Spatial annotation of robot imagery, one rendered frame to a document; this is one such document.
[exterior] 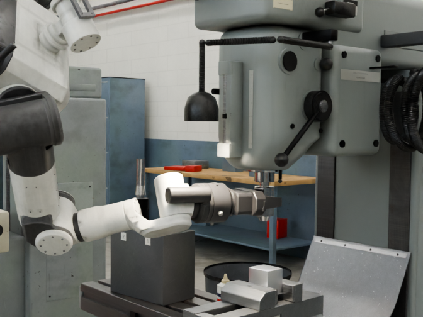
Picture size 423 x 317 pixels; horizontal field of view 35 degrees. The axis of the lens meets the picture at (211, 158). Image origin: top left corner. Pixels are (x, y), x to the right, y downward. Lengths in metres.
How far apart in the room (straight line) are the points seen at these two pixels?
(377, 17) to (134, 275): 0.92
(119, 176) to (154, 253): 7.07
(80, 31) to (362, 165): 0.86
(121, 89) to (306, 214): 3.15
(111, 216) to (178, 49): 7.31
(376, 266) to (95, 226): 0.75
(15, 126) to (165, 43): 7.71
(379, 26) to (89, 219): 0.84
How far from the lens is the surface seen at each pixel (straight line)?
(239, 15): 1.45
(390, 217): 1.79
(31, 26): 1.44
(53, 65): 1.41
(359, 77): 1.61
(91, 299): 2.02
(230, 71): 1.45
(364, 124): 1.63
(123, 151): 8.83
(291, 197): 7.20
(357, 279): 1.82
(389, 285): 1.76
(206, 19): 1.53
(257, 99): 1.44
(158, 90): 8.98
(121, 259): 1.88
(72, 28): 1.37
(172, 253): 1.77
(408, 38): 1.66
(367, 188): 1.83
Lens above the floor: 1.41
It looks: 3 degrees down
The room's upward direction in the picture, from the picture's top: 1 degrees clockwise
